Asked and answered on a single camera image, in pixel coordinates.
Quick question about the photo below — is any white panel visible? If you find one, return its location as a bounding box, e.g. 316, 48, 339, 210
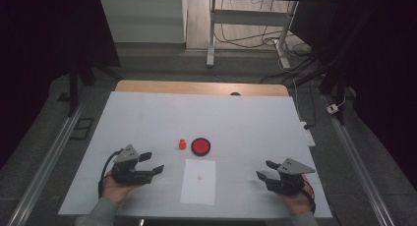
98, 0, 188, 44

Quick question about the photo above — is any person's left hand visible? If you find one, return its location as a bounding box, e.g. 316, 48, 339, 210
100, 172, 141, 205

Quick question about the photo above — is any person's right hand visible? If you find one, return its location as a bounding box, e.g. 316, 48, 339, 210
276, 176, 317, 216

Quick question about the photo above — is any white paper sheet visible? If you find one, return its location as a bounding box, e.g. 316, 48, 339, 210
179, 158, 217, 206

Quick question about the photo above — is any desk with white metal legs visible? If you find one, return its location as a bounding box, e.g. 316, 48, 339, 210
97, 0, 338, 70

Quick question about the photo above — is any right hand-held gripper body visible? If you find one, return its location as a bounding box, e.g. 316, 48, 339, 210
265, 157, 317, 197

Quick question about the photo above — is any round red ink pad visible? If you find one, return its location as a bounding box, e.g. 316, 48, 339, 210
190, 137, 211, 157

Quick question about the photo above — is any black curtain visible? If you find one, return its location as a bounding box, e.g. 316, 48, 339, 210
290, 0, 417, 190
0, 0, 122, 170

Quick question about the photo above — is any dark floor hatch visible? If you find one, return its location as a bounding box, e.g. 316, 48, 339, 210
70, 117, 95, 141

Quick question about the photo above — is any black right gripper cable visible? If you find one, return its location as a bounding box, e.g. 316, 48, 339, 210
302, 182, 317, 214

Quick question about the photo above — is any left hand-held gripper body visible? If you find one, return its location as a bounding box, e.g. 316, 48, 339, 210
110, 143, 154, 187

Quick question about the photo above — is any black metal stand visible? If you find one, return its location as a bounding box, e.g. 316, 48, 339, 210
66, 55, 123, 118
294, 52, 349, 126

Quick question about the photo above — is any thin black floor cable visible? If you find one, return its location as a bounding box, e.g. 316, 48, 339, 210
214, 0, 287, 50

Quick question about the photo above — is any wooden table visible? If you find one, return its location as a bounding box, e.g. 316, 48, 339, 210
115, 80, 290, 97

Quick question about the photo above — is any aluminium rail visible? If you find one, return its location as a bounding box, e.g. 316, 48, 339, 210
6, 101, 87, 226
323, 94, 396, 226

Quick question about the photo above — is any thick black floor cable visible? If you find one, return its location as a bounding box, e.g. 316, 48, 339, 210
260, 53, 318, 85

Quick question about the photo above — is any white power strip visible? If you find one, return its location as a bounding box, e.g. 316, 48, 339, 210
299, 121, 317, 147

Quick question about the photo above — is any large white table cover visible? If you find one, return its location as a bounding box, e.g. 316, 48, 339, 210
58, 90, 333, 219

